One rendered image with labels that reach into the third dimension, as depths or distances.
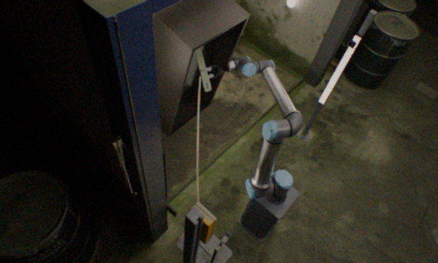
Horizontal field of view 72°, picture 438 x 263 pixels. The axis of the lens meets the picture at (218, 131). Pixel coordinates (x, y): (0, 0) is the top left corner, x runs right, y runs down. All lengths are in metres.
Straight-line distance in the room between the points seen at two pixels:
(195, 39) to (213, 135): 1.68
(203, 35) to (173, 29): 0.19
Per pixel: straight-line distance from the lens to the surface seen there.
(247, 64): 2.18
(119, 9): 1.07
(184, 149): 3.35
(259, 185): 2.21
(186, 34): 2.03
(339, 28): 3.91
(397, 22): 4.63
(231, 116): 3.68
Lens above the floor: 2.85
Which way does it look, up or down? 53 degrees down
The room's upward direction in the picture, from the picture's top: 10 degrees clockwise
